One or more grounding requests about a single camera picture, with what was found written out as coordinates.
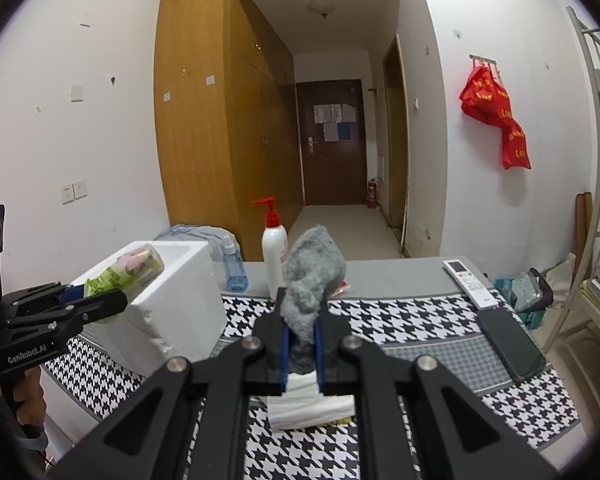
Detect wooden wardrobe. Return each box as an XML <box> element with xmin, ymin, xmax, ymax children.
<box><xmin>154</xmin><ymin>0</ymin><xmax>303</xmax><ymax>261</ymax></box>

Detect green tissue pack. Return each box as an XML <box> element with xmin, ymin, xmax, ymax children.
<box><xmin>83</xmin><ymin>244</ymin><xmax>164</xmax><ymax>304</ymax></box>

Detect person's left hand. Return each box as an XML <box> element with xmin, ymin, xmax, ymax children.
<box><xmin>0</xmin><ymin>366</ymin><xmax>46</xmax><ymax>428</ymax></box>

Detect red cloth bags on hook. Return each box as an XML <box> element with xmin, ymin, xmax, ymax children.
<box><xmin>458</xmin><ymin>62</ymin><xmax>531</xmax><ymax>170</ymax></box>

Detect small blue spray bottle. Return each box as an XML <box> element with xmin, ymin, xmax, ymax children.
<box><xmin>222</xmin><ymin>234</ymin><xmax>249</xmax><ymax>292</ymax></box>

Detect white pump bottle red top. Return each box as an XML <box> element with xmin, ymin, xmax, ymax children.
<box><xmin>252</xmin><ymin>197</ymin><xmax>288</xmax><ymax>300</ymax></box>

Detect white wall socket pair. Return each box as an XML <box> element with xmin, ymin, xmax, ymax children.
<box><xmin>59</xmin><ymin>180</ymin><xmax>88</xmax><ymax>205</ymax></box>

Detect ceiling lamp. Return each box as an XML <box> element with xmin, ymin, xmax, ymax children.
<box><xmin>306</xmin><ymin>0</ymin><xmax>337</xmax><ymax>18</ymax></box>

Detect white remote control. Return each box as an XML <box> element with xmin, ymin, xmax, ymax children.
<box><xmin>443</xmin><ymin>259</ymin><xmax>498</xmax><ymax>310</ymax></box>

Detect wooden side door frame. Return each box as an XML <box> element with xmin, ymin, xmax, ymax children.
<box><xmin>382</xmin><ymin>35</ymin><xmax>408</xmax><ymax>256</ymax></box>

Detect black clip clear container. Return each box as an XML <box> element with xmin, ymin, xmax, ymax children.
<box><xmin>494</xmin><ymin>268</ymin><xmax>554</xmax><ymax>330</ymax></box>

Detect white towel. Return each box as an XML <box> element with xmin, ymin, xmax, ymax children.
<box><xmin>264</xmin><ymin>372</ymin><xmax>355</xmax><ymax>431</ymax></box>

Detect grey fuzzy cloth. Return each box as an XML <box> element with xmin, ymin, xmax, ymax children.
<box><xmin>279</xmin><ymin>226</ymin><xmax>347</xmax><ymax>375</ymax></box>

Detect white wall switch plate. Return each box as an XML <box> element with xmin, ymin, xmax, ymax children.
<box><xmin>70</xmin><ymin>86</ymin><xmax>84</xmax><ymax>103</ymax></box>

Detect red fire extinguisher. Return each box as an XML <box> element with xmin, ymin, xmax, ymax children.
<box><xmin>366</xmin><ymin>178</ymin><xmax>378</xmax><ymax>209</ymax></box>

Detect black smartphone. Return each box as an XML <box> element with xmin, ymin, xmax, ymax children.
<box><xmin>476</xmin><ymin>308</ymin><xmax>546</xmax><ymax>384</ymax></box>

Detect papers on door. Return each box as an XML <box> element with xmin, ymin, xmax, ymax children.
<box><xmin>313</xmin><ymin>103</ymin><xmax>358</xmax><ymax>142</ymax></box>

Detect dark brown entrance door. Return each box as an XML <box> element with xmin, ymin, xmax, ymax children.
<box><xmin>296</xmin><ymin>79</ymin><xmax>367</xmax><ymax>206</ymax></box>

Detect white styrofoam box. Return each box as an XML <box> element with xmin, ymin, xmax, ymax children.
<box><xmin>83</xmin><ymin>240</ymin><xmax>227</xmax><ymax>377</ymax></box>

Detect houndstooth table runner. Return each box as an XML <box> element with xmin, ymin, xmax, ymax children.
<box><xmin>42</xmin><ymin>294</ymin><xmax>581</xmax><ymax>480</ymax></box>

